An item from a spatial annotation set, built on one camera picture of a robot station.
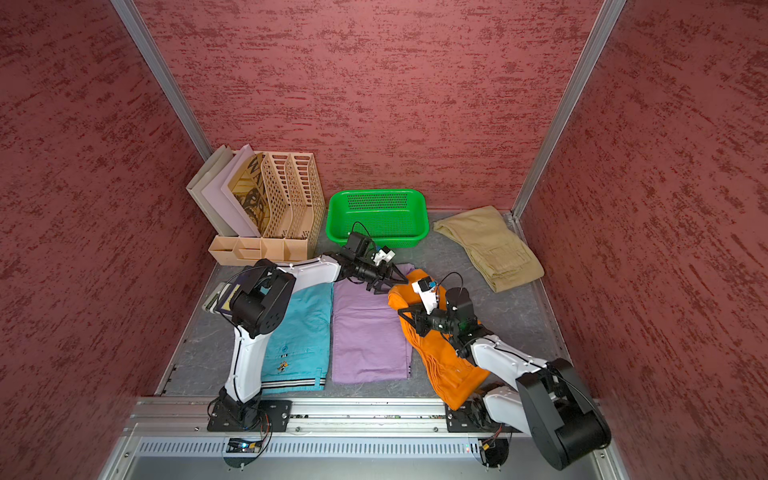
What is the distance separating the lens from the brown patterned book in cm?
95

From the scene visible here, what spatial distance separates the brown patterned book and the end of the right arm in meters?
0.66

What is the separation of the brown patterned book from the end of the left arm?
0.40 meters

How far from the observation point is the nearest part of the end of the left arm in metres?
0.83

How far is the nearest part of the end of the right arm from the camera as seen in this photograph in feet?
2.22
